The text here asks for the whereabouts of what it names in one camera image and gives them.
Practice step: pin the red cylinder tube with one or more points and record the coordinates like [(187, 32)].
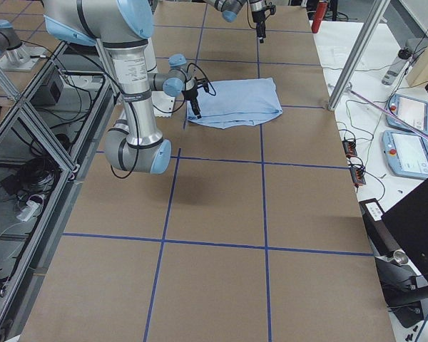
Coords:
[(319, 15)]

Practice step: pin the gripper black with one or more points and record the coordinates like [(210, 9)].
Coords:
[(258, 17), (190, 95)]

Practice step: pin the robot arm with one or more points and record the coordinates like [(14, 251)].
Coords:
[(134, 143), (231, 8)]

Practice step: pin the black power box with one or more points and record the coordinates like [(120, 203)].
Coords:
[(49, 91)]

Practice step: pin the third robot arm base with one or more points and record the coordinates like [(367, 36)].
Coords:
[(15, 55)]

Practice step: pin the reacher grabber stick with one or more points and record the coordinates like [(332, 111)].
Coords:
[(348, 89)]

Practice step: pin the teach pendant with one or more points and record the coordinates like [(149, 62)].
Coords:
[(411, 110), (406, 154)]

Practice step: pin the teach pendant far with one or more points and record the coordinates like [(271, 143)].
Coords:
[(411, 110)]

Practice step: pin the aluminium frame post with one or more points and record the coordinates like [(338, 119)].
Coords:
[(357, 51)]

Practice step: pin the orange connector board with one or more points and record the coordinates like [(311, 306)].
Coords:
[(356, 166)]

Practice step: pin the teach pendant near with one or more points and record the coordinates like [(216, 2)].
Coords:
[(406, 154)]

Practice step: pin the light blue t-shirt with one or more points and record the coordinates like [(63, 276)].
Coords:
[(247, 102)]

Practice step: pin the black monitor on stand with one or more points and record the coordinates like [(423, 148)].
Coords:
[(400, 238)]

